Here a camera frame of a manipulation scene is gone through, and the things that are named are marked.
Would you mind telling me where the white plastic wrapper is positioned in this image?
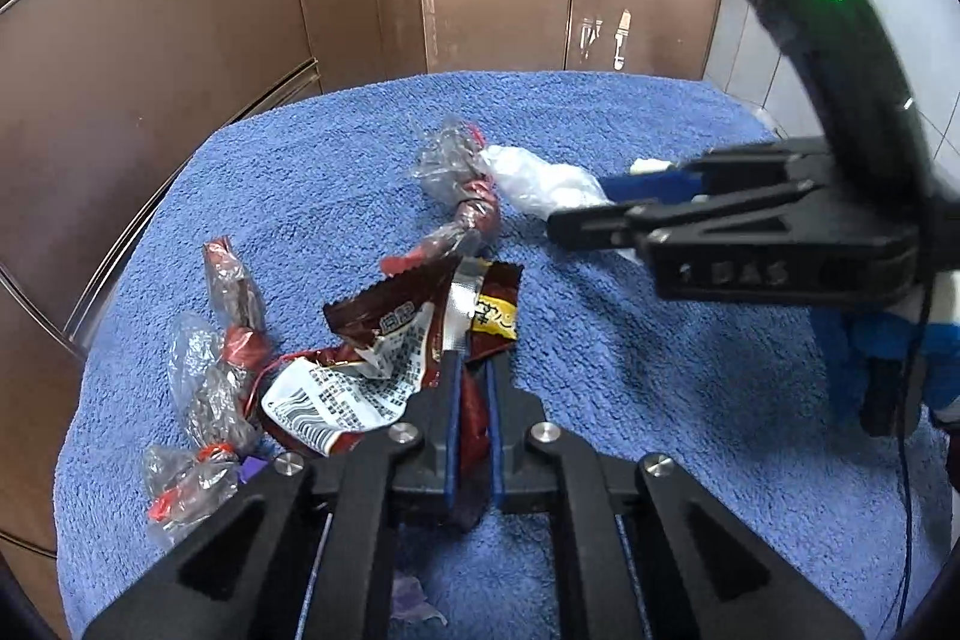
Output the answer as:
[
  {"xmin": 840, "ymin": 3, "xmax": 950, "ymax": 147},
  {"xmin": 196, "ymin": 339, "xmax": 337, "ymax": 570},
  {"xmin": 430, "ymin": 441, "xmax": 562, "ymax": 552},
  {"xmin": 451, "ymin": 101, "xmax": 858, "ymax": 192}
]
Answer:
[{"xmin": 478, "ymin": 145, "xmax": 605, "ymax": 223}]

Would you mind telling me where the person's right hand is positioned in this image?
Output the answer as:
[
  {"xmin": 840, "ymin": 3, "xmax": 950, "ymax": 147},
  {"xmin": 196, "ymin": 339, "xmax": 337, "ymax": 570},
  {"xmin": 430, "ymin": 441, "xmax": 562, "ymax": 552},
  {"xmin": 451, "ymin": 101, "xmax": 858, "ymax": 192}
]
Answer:
[{"xmin": 814, "ymin": 306, "xmax": 960, "ymax": 422}]

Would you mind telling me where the clear red candy wrapper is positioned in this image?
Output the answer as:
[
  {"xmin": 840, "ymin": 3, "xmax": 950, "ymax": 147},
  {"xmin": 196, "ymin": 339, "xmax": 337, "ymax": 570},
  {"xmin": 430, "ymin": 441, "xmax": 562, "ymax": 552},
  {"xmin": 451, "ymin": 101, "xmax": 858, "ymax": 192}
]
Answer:
[
  {"xmin": 169, "ymin": 314, "xmax": 263, "ymax": 461},
  {"xmin": 142, "ymin": 441, "xmax": 260, "ymax": 547},
  {"xmin": 204, "ymin": 239, "xmax": 271, "ymax": 371}
]

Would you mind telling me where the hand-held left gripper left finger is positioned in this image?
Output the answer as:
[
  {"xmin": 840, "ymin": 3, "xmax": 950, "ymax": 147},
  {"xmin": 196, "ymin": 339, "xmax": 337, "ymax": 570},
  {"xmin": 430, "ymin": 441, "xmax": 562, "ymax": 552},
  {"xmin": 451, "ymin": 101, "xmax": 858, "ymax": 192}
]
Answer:
[{"xmin": 81, "ymin": 350, "xmax": 462, "ymax": 640}]

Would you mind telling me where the clear crumpled wrapper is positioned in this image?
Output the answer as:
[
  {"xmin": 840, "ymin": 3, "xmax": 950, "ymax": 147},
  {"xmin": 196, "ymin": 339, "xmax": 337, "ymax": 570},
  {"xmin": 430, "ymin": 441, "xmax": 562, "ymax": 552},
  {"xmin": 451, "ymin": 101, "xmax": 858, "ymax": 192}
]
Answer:
[{"xmin": 412, "ymin": 116, "xmax": 490, "ymax": 202}]

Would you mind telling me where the purple candy wrapper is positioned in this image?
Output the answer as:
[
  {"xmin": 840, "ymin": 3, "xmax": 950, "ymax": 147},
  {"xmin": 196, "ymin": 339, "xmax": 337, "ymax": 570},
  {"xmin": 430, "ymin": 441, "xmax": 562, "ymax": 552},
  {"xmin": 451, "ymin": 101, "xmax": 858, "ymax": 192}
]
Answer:
[{"xmin": 390, "ymin": 572, "xmax": 449, "ymax": 626}]

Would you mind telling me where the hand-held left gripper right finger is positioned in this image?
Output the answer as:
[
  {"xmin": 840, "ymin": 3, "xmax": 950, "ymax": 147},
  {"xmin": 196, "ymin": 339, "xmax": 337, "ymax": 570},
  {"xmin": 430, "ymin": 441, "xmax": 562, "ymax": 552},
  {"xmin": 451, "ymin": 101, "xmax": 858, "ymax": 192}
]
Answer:
[{"xmin": 486, "ymin": 353, "xmax": 867, "ymax": 640}]

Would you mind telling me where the black cable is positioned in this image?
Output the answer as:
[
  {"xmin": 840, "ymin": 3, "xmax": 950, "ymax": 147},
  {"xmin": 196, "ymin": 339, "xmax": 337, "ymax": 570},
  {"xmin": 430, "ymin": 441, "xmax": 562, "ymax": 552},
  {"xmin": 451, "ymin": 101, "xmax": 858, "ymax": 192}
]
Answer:
[{"xmin": 892, "ymin": 280, "xmax": 938, "ymax": 637}]

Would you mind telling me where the dark red sausage wrapper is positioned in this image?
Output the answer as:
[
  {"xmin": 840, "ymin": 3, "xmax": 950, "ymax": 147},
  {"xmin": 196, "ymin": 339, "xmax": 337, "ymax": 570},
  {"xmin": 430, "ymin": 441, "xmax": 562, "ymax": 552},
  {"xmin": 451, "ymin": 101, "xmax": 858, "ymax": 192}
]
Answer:
[{"xmin": 381, "ymin": 179, "xmax": 502, "ymax": 275}]

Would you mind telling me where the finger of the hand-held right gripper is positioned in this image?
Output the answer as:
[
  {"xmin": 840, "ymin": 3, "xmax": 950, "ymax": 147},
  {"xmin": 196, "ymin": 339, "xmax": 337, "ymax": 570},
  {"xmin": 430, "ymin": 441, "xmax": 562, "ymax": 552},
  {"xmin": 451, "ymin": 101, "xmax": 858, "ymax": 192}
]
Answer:
[
  {"xmin": 546, "ymin": 179, "xmax": 827, "ymax": 253},
  {"xmin": 598, "ymin": 136, "xmax": 835, "ymax": 205}
]

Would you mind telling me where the blue terry towel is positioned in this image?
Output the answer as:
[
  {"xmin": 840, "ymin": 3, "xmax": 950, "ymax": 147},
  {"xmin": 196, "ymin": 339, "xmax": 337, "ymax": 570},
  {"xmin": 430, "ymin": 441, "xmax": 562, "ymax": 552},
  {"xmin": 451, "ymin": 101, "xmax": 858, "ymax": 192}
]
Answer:
[{"xmin": 56, "ymin": 70, "xmax": 953, "ymax": 640}]

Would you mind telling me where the brown and white snack wrapper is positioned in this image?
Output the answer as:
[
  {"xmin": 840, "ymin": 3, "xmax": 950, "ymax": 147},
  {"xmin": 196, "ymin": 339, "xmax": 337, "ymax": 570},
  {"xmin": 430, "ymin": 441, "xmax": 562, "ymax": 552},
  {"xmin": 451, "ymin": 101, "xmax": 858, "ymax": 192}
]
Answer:
[{"xmin": 259, "ymin": 257, "xmax": 524, "ymax": 532}]

